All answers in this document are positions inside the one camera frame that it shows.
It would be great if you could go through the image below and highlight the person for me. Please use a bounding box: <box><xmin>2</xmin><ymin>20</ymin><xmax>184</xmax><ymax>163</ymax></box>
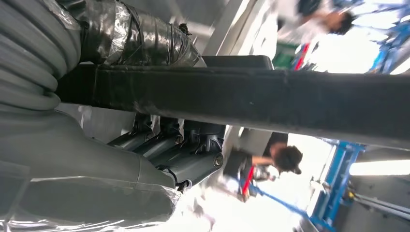
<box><xmin>277</xmin><ymin>0</ymin><xmax>357</xmax><ymax>44</ymax></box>
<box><xmin>222</xmin><ymin>131</ymin><xmax>304</xmax><ymax>201</ymax></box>

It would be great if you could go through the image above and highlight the blue metal shelf rack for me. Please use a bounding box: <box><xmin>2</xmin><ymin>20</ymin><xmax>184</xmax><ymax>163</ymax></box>
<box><xmin>352</xmin><ymin>0</ymin><xmax>410</xmax><ymax>75</ymax></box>
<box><xmin>238</xmin><ymin>137</ymin><xmax>366</xmax><ymax>232</ymax></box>

